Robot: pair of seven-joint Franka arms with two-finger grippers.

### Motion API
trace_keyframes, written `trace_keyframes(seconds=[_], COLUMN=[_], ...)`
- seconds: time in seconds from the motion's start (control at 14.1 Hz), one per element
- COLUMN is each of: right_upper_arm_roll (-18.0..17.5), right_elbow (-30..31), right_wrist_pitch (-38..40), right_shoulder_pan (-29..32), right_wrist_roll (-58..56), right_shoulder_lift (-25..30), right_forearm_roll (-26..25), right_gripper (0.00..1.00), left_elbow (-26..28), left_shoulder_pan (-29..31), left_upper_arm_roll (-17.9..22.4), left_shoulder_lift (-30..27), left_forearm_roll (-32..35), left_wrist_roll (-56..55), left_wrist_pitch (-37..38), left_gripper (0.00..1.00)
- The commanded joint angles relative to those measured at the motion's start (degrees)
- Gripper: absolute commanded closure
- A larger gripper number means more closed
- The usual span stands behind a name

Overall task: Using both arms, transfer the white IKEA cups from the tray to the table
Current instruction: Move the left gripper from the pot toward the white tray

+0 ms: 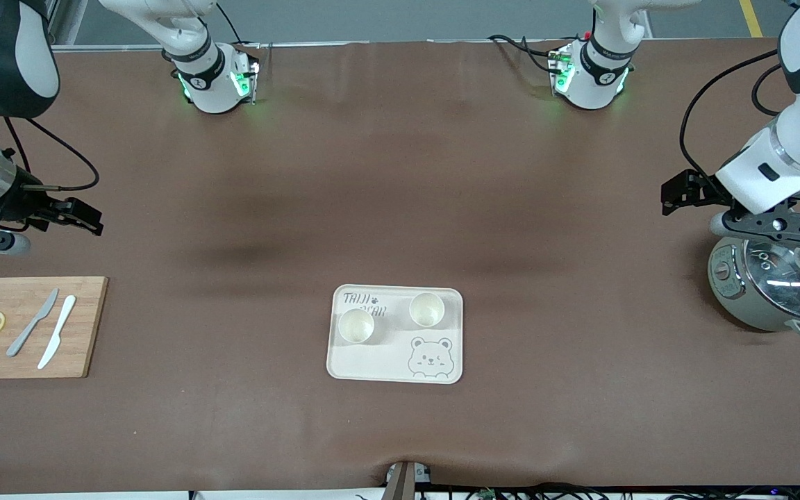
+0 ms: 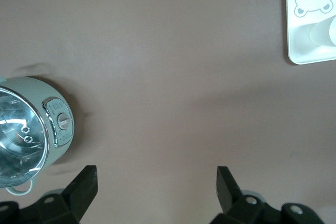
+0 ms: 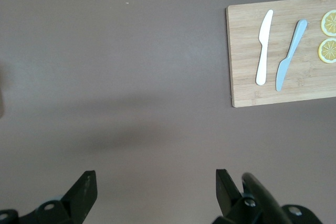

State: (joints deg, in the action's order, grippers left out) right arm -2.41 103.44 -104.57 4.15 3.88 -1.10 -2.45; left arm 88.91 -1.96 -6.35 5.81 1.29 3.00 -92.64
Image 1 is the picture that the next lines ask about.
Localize white plastic cup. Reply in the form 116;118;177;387
337;308;376;346
408;292;446;328

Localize wooden cutting board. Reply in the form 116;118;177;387
0;276;109;380

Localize glass pot lid with knob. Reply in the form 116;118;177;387
742;240;800;322

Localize white plastic knife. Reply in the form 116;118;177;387
37;295;77;370

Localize pale green electric cooking pot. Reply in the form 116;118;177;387
708;235;800;340

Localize grey plastic knife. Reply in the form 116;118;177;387
6;288;60;358

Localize brown table mat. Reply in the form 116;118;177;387
0;38;800;495

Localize cream tray with bear print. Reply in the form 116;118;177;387
326;283;464;385

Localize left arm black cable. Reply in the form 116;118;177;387
679;49;800;185

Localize aluminium frame profile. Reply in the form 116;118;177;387
49;0;99;48

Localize left arm base black cables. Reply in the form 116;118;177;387
487;33;558;74

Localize right arm base black cable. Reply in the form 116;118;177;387
215;2;245;45

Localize metal clamp bracket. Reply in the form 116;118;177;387
383;460;435;500

